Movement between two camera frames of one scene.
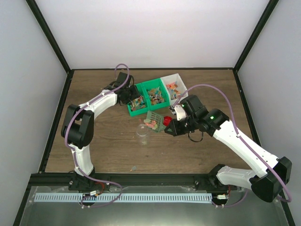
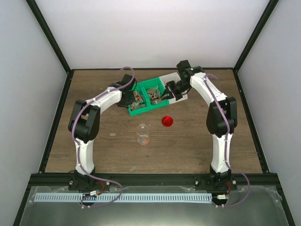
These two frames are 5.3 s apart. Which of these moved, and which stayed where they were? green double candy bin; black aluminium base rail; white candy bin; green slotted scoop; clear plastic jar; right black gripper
Moved: green slotted scoop; right black gripper
Stayed: clear plastic jar; white candy bin; green double candy bin; black aluminium base rail
